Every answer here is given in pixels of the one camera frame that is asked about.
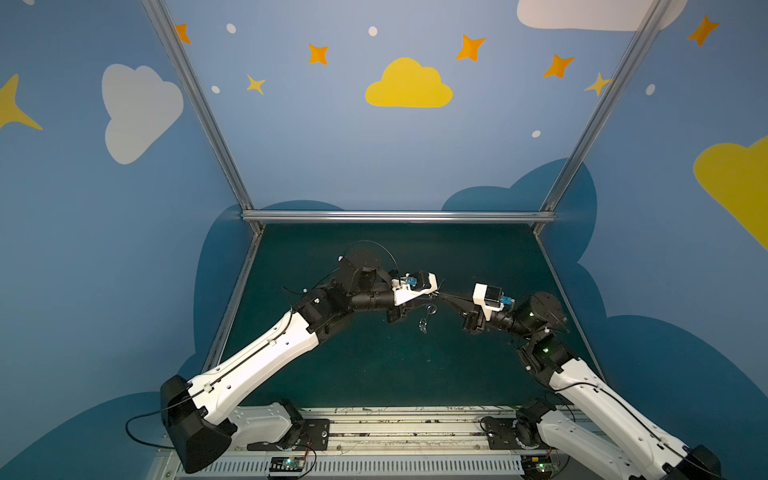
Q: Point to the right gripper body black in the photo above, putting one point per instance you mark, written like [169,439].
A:
[474,318]

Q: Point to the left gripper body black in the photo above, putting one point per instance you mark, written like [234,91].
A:
[402,306]

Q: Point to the metal keyring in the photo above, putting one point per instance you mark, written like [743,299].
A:
[430,310]

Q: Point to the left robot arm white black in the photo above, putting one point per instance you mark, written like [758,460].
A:
[199,414]

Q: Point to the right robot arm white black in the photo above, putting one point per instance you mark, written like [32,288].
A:
[629,446]

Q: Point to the right controller board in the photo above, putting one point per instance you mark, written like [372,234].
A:
[537,468]

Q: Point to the controller board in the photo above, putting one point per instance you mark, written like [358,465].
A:
[537,468]
[290,467]

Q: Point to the left controller board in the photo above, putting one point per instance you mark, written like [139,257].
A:
[290,467]

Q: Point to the aluminium frame back bar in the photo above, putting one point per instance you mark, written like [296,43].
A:
[397,216]

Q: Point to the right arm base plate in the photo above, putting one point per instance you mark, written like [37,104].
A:
[510,433]

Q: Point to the aluminium rail base front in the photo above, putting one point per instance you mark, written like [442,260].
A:
[438,442]

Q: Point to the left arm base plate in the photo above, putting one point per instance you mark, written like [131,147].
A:
[314,433]

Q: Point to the aluminium frame right post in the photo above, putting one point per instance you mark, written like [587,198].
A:
[638,47]

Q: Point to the aluminium frame post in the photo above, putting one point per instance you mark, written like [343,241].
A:
[161,20]
[638,47]

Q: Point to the aluminium frame left post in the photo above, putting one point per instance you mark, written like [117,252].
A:
[161,20]

